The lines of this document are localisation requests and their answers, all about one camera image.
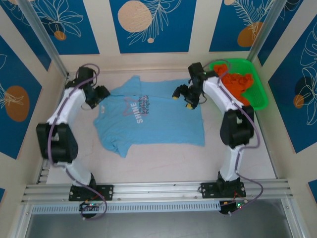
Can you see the light blue printed t-shirt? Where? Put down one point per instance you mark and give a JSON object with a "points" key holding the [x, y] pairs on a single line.
{"points": [[161, 124]]}

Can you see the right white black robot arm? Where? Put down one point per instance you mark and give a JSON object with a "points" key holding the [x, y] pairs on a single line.
{"points": [[215, 91]]}

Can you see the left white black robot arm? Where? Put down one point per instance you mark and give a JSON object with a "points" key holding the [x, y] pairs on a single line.
{"points": [[64, 109]]}

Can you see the orange t-shirt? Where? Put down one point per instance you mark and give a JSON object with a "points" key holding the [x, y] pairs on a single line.
{"points": [[237, 84]]}

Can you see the green perforated plastic basket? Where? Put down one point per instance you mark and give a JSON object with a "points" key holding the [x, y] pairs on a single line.
{"points": [[257, 99]]}

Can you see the grey metal sheet panel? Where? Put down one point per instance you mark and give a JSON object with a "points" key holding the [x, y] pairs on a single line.
{"points": [[158, 225]]}

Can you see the aluminium frame post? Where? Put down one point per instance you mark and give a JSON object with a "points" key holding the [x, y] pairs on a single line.
{"points": [[265, 29], [44, 37]]}

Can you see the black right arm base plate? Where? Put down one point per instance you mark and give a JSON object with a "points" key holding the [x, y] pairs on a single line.
{"points": [[208, 191]]}

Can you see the long aluminium mounting rail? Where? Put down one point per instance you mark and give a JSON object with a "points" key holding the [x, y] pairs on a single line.
{"points": [[161, 191]]}

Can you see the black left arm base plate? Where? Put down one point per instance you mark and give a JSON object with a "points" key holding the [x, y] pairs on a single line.
{"points": [[106, 192]]}

